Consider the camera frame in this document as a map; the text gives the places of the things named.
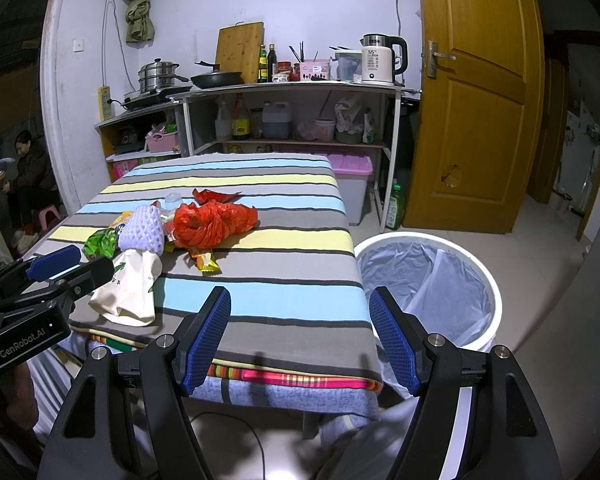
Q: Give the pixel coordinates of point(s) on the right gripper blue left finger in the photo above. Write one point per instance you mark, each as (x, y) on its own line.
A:
(200, 340)

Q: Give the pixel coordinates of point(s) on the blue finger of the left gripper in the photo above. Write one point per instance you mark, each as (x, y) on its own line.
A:
(87, 276)
(55, 261)

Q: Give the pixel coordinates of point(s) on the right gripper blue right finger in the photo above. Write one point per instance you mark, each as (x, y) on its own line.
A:
(400, 335)

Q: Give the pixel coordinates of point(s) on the green snack bag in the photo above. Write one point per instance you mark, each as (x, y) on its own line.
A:
(102, 243)

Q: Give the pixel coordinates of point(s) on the white printed paper bag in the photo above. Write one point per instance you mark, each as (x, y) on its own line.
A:
(128, 299)

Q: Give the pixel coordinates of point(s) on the white foam fruit net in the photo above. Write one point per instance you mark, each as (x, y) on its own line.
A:
(143, 231)

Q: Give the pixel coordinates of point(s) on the yellow small snack packet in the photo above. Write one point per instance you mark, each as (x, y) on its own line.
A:
(204, 262)

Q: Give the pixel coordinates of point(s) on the clear plastic cup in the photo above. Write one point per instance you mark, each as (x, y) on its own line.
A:
(173, 201)

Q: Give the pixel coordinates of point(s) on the red plastic bag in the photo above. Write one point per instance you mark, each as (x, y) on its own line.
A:
(207, 226)

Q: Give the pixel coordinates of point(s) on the yellow biscuit bag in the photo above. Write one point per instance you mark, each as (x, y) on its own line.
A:
(121, 220)

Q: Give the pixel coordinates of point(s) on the red wrapper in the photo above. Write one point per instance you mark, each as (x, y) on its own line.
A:
(206, 196)

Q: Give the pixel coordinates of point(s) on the white round trash bin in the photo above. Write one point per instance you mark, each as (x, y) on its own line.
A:
(449, 289)

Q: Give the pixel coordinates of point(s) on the seated person in background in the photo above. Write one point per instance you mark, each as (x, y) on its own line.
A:
(34, 186)

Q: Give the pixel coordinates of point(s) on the green detergent bottle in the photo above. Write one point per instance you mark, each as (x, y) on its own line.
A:
(396, 206)

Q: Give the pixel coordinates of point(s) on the striped table cloth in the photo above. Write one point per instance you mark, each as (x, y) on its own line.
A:
(299, 312)

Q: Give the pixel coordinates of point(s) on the pink plastic basket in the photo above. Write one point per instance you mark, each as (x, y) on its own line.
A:
(160, 141)

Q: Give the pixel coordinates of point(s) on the pink lid storage box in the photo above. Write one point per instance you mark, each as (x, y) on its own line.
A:
(352, 173)

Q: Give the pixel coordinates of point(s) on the induction cooktop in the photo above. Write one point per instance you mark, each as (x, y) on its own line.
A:
(137, 100)

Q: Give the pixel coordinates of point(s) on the steel steamer pot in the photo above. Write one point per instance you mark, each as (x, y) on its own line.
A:
(158, 75)

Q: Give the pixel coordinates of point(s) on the orange wooden door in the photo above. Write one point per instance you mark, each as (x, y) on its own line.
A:
(479, 114)

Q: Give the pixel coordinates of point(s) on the black frying pan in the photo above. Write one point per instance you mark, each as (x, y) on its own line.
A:
(216, 78)

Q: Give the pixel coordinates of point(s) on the grey oil jug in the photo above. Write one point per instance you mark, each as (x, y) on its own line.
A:
(276, 120)

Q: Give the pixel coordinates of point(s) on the white metal shelf rack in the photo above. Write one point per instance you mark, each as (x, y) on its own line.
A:
(314, 117)

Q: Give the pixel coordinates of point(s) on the green hanging cloth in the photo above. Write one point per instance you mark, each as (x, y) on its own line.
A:
(139, 27)

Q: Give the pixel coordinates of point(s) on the wooden cutting board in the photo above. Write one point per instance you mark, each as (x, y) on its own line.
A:
(238, 49)

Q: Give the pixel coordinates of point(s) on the clear plastic container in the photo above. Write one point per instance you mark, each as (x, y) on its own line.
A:
(348, 65)

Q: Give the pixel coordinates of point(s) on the pink utensil holder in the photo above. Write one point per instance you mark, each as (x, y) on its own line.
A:
(315, 70)

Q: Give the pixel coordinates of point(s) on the white electric kettle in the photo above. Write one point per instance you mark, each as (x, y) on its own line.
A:
(384, 58)

